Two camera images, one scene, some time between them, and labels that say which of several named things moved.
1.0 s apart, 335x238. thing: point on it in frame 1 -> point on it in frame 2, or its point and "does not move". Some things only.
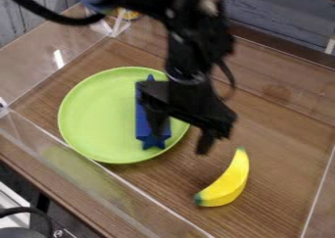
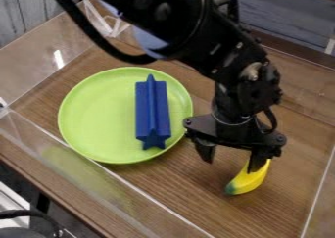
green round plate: (97, 116) does not move
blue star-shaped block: (151, 139) does not move
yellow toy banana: (227, 191) -> (247, 181)
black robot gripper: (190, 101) -> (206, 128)
